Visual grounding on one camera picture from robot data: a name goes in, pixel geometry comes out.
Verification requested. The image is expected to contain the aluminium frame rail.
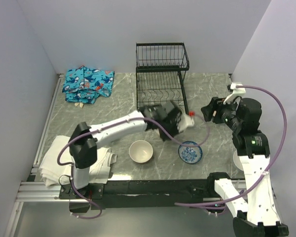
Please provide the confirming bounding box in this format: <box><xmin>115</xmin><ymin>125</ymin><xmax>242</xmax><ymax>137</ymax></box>
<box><xmin>15</xmin><ymin>182</ymin><xmax>87</xmax><ymax>202</ymax></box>

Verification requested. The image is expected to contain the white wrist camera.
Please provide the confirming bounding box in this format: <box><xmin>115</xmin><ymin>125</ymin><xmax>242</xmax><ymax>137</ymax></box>
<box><xmin>177</xmin><ymin>114</ymin><xmax>194</xmax><ymax>133</ymax></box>
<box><xmin>223</xmin><ymin>82</ymin><xmax>246</xmax><ymax>104</ymax></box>

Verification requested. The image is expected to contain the cream bowl near front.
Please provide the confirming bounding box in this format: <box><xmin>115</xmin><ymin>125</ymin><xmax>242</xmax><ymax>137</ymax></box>
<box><xmin>129</xmin><ymin>140</ymin><xmax>154</xmax><ymax>163</ymax></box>

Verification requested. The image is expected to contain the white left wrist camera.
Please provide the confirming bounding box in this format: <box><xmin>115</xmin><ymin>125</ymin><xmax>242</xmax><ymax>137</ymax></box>
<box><xmin>177</xmin><ymin>114</ymin><xmax>194</xmax><ymax>133</ymax></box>

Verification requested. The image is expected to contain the white folded towel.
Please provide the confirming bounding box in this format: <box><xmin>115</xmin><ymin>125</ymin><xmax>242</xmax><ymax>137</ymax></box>
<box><xmin>38</xmin><ymin>135</ymin><xmax>118</xmax><ymax>187</ymax></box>

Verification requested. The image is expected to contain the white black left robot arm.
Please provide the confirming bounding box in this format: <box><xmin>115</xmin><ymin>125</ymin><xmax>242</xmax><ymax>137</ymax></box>
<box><xmin>69</xmin><ymin>101</ymin><xmax>190</xmax><ymax>198</ymax></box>

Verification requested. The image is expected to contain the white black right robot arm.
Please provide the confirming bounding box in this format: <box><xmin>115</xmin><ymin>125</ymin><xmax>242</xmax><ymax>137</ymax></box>
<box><xmin>201</xmin><ymin>97</ymin><xmax>289</xmax><ymax>237</ymax></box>

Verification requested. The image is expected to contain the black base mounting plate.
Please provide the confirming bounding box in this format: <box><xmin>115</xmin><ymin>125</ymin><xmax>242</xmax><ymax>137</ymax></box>
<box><xmin>58</xmin><ymin>179</ymin><xmax>235</xmax><ymax>213</ymax></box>

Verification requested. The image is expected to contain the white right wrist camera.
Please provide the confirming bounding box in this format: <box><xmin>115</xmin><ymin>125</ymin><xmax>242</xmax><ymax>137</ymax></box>
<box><xmin>223</xmin><ymin>82</ymin><xmax>246</xmax><ymax>104</ymax></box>

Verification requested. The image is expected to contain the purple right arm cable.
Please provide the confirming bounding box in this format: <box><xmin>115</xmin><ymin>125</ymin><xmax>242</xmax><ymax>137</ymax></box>
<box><xmin>174</xmin><ymin>84</ymin><xmax>287</xmax><ymax>216</ymax></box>

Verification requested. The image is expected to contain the blue white patterned bowl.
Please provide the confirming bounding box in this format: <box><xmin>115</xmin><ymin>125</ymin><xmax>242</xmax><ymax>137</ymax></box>
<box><xmin>178</xmin><ymin>141</ymin><xmax>203</xmax><ymax>164</ymax></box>

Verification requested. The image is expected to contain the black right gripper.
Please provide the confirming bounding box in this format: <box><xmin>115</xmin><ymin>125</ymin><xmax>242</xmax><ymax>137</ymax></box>
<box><xmin>200</xmin><ymin>95</ymin><xmax>241</xmax><ymax>129</ymax></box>

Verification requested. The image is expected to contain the plain white bowl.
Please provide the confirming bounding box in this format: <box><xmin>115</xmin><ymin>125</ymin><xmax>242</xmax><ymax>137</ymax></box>
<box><xmin>233</xmin><ymin>151</ymin><xmax>243</xmax><ymax>171</ymax></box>

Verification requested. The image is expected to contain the black wire dish rack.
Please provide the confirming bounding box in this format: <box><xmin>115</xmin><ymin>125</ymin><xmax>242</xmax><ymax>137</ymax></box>
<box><xmin>136</xmin><ymin>42</ymin><xmax>189</xmax><ymax>113</ymax></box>

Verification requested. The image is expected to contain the blue shark print cloth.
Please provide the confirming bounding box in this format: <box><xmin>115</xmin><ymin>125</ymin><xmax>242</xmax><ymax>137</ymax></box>
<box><xmin>62</xmin><ymin>66</ymin><xmax>115</xmax><ymax>104</ymax></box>

